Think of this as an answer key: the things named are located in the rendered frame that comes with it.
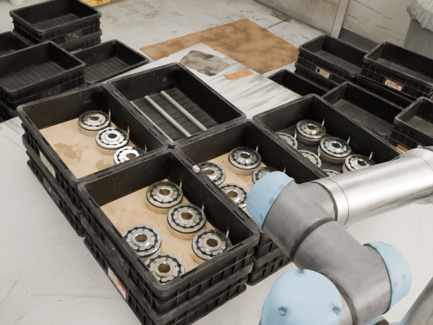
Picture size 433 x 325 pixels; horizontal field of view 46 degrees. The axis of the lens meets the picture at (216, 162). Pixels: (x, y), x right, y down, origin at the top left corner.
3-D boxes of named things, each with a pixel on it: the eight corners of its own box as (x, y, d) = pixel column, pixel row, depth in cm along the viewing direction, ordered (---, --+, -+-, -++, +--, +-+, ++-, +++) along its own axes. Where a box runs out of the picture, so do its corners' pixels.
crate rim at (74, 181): (171, 153, 148) (171, 146, 147) (75, 190, 133) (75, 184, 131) (104, 88, 171) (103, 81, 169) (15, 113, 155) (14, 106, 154)
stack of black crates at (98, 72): (116, 89, 308) (115, 37, 286) (149, 111, 294) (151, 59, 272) (59, 113, 284) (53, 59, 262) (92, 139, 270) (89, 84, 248)
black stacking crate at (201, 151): (331, 220, 148) (341, 192, 141) (256, 265, 132) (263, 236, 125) (243, 146, 170) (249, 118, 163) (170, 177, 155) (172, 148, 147)
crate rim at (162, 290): (261, 242, 126) (263, 235, 125) (159, 299, 110) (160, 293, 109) (171, 153, 148) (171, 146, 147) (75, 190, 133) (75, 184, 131)
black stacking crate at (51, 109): (168, 177, 155) (170, 148, 147) (78, 215, 139) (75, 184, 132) (104, 111, 177) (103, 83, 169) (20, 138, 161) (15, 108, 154)
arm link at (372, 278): (356, 206, 63) (290, 239, 58) (429, 270, 57) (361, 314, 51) (339, 247, 68) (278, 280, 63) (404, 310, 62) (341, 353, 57)
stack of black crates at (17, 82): (58, 113, 284) (50, 39, 255) (92, 138, 269) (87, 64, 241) (-9, 142, 259) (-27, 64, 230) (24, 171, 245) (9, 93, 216)
